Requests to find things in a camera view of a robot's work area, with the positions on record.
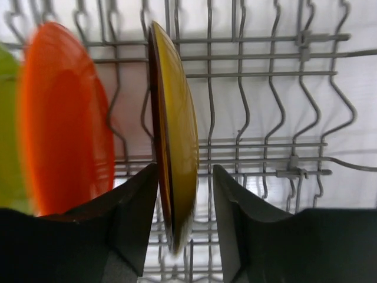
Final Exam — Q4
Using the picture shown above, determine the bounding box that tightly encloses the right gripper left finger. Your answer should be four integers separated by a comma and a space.
1, 164, 158, 282

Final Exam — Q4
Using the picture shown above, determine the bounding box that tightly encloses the green plate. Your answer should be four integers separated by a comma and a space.
1, 47, 32, 214

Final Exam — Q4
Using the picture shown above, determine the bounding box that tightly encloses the grey wire dish rack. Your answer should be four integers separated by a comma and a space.
1, 1, 376, 282

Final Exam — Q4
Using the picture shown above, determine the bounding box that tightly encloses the orange plate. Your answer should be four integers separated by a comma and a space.
16, 22, 115, 216

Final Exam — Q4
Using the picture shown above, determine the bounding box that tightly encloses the brown yellow patterned plate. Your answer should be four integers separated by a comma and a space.
148, 21, 199, 256

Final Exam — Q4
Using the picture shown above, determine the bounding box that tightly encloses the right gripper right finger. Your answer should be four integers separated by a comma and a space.
213, 165, 376, 282

